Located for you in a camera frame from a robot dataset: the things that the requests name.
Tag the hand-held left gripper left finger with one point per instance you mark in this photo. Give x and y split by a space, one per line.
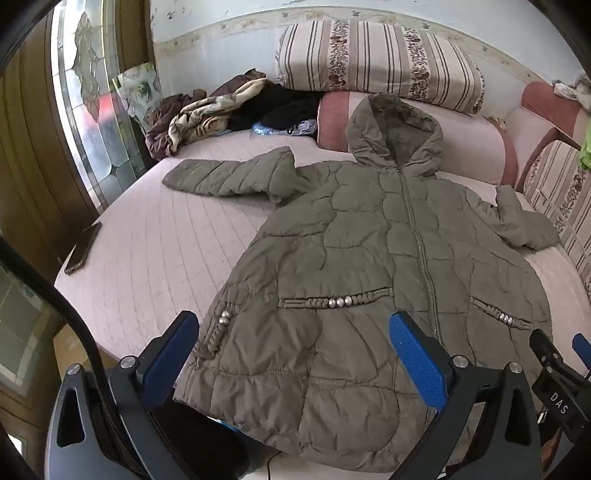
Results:
171 357

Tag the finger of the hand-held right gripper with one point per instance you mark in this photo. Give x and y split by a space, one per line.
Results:
547 348
582 348

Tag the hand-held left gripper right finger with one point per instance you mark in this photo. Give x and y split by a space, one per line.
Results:
418 360

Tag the olive quilted hooded jacket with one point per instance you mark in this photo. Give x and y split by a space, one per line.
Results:
360 230

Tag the pile of crumpled clothes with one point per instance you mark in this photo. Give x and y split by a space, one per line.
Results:
157 129

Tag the cardboard box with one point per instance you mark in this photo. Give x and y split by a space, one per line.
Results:
69 341

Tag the pink quilted bed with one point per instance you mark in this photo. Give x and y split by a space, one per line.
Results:
161 240

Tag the smartphone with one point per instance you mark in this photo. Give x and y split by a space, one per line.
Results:
83 249

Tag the glass door panel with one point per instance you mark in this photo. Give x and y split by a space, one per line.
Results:
23 323

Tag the striped floral armrest cushion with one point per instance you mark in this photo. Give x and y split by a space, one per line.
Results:
563 194

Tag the wooden armrest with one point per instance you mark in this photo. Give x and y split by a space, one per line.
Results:
531 161

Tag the green cloth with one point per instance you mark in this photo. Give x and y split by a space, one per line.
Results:
586 150

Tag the pink bolster cushion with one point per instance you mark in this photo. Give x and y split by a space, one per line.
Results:
475 143

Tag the small patterned cloth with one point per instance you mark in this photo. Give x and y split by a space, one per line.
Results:
497 122

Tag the beige floral blanket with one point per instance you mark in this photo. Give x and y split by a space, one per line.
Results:
198 115

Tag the pink sofa back cushion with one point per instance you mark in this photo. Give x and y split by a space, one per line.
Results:
540 99

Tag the stained glass window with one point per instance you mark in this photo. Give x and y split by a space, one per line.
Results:
92 115

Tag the white cloth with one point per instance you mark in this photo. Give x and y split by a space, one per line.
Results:
572 90

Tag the floral plastic bag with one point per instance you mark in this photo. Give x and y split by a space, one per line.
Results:
138 87

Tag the black clothing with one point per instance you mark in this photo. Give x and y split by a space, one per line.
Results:
277 106

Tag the striped floral folded quilt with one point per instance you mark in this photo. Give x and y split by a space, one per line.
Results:
369 55

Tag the wooden door frame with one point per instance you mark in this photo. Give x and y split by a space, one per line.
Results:
27 184

